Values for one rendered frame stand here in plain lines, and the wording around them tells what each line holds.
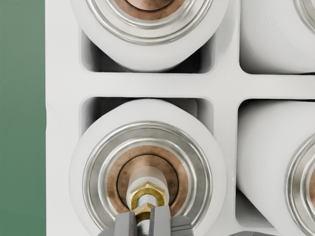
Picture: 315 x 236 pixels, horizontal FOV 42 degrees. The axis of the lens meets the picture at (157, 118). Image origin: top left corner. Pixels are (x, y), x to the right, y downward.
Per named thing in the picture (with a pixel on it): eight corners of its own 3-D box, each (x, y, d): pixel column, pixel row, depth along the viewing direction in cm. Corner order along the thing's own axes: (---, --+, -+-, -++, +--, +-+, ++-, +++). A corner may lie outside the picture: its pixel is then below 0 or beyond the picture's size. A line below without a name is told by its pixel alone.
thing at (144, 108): (105, 194, 42) (74, 272, 24) (95, 101, 42) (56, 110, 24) (198, 185, 43) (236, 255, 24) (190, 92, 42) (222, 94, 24)
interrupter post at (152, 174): (129, 205, 24) (126, 223, 21) (125, 165, 24) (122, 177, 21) (169, 201, 24) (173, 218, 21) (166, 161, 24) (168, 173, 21)
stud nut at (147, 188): (155, 175, 21) (156, 179, 20) (173, 203, 21) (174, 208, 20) (122, 195, 21) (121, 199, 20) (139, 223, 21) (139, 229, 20)
